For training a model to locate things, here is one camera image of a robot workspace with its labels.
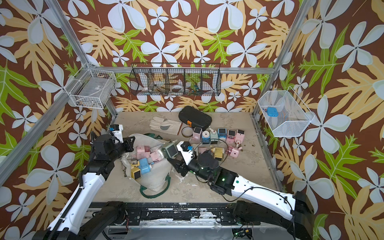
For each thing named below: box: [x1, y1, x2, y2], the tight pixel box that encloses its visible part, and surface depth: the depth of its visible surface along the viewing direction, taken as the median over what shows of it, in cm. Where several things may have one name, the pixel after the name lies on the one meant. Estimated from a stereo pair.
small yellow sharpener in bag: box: [131, 162, 142, 180], surface depth 83 cm
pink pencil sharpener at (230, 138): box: [226, 129, 236, 144], surface depth 103 cm
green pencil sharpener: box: [208, 127, 219, 145], surface depth 101 cm
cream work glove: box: [149, 116, 182, 135], surface depth 113 cm
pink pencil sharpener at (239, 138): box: [235, 129, 245, 151], surface depth 100 cm
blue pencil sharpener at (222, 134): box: [218, 128, 227, 143], surface depth 101 cm
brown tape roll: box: [181, 126, 194, 138], surface depth 110 cm
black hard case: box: [178, 106, 213, 130], surface depth 113 cm
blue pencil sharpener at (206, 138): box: [202, 130, 211, 145], surface depth 100 cm
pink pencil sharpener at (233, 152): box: [227, 146, 243, 158], surface depth 93 cm
